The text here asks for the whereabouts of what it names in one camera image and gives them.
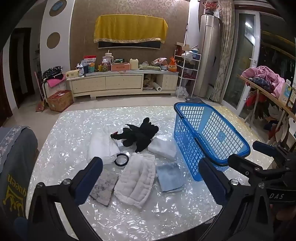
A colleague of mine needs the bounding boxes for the white plastic bag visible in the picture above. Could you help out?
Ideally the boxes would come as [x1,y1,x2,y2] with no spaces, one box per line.
[176,86,189,97]

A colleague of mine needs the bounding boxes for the pink storage box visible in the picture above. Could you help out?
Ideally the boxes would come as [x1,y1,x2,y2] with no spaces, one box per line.
[111,62,130,72]

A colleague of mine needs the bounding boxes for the grey stained cloth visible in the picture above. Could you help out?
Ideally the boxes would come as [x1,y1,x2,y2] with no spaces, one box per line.
[89,169,119,207]

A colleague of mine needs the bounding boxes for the red and white package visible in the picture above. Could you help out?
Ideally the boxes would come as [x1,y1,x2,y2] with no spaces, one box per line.
[84,55,96,67]

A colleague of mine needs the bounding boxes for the black plush dragon toy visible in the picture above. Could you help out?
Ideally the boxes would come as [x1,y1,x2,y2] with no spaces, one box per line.
[110,117,159,153]

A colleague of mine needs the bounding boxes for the white metal rack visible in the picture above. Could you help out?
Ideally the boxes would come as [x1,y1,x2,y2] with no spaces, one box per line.
[175,49,201,95]

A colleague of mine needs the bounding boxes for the yellow tissue box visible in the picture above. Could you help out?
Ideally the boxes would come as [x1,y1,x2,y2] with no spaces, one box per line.
[65,70,80,80]

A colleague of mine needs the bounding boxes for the white quilted cloth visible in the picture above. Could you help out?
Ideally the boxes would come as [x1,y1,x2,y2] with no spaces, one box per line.
[114,153,156,209]

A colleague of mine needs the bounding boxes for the pile of pink clothes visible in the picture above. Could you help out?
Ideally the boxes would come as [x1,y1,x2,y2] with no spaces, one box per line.
[242,65,286,98]

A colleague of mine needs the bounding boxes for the light blue cloth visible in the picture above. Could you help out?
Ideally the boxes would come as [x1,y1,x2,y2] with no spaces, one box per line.
[156,162,185,193]

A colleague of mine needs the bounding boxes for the vase with red flowers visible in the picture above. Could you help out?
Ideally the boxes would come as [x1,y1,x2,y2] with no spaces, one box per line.
[202,1,219,15]

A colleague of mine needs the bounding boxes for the standing air conditioner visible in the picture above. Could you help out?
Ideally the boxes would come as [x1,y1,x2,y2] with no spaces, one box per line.
[193,14,220,98]

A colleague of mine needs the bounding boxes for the white waffle towel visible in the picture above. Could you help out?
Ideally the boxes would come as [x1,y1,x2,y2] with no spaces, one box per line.
[87,133,121,165]

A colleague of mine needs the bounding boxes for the cream TV cabinet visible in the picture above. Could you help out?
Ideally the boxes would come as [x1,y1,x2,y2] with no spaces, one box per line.
[66,71,179,100]

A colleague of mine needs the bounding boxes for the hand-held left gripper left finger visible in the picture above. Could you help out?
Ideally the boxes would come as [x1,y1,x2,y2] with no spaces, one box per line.
[28,156,103,241]

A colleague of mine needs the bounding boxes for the wooden side table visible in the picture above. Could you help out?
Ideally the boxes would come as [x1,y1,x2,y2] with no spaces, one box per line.
[237,74,296,144]

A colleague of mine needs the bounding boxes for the pink cloth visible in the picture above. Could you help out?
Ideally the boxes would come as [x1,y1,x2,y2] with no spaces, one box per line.
[46,77,66,88]

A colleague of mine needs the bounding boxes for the black tape ring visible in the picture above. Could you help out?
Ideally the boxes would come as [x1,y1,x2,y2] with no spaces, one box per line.
[115,152,129,167]

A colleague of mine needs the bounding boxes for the black floral bag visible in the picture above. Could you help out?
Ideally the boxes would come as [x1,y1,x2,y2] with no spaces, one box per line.
[42,66,63,79]

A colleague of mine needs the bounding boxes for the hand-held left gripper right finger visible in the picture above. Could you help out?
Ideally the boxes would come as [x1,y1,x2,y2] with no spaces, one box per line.
[198,158,274,241]

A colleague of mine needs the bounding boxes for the cardboard box with red print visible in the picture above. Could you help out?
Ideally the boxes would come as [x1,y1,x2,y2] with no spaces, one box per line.
[47,90,74,113]

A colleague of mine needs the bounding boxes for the blue plastic basket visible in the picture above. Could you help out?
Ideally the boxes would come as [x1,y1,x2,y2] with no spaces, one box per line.
[173,102,251,181]

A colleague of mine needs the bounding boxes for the patterned beige curtain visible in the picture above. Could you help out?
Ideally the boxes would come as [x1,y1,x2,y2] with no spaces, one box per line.
[213,0,235,102]

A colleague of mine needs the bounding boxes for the yellow cover cloth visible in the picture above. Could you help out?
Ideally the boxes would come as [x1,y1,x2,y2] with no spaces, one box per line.
[94,15,168,44]

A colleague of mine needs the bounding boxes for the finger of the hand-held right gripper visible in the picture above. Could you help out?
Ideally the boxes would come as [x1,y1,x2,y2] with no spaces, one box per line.
[252,141,287,164]
[228,153,262,184]

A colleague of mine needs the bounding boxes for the person's grey printed shirt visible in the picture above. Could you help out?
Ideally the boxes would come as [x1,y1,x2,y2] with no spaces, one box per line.
[0,125,38,223]

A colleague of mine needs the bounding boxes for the person's dark blue trousers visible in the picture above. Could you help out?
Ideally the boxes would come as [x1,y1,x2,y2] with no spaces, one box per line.
[14,217,29,241]

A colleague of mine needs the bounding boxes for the broom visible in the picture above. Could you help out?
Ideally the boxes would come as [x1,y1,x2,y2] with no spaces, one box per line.
[35,71,45,112]

